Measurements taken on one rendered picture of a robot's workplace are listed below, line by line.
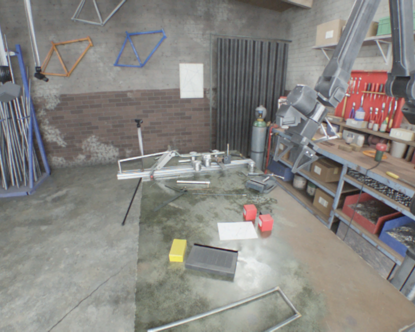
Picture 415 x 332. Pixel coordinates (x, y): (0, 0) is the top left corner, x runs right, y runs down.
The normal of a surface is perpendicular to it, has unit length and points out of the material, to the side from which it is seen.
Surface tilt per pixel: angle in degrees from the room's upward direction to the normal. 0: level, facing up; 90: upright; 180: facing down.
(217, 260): 0
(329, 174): 92
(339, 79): 90
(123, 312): 0
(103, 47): 90
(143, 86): 90
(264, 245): 0
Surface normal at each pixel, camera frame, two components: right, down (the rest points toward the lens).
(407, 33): 0.20, 0.39
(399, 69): -0.89, 0.45
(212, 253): 0.00, -0.92
